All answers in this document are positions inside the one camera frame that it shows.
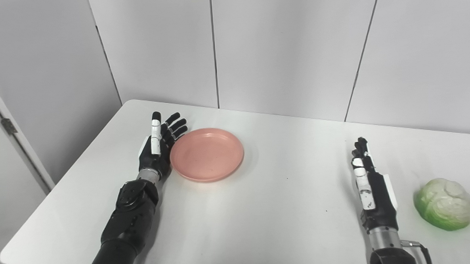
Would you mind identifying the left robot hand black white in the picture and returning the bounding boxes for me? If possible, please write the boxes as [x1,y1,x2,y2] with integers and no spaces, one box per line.
[136,110,190,181]

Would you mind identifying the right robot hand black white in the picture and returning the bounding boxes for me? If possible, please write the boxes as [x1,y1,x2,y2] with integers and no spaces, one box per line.
[351,136,399,234]

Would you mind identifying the pink plate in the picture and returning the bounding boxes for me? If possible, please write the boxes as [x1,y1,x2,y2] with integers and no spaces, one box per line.
[169,126,246,184]

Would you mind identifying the green white cabbage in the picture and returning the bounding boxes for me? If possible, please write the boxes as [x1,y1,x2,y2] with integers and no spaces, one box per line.
[413,176,470,233]

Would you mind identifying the metal door hinge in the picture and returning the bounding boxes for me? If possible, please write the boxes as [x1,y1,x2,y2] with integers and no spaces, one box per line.
[1,117,18,135]

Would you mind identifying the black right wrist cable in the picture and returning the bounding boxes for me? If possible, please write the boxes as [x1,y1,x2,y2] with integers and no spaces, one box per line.
[401,239,432,264]

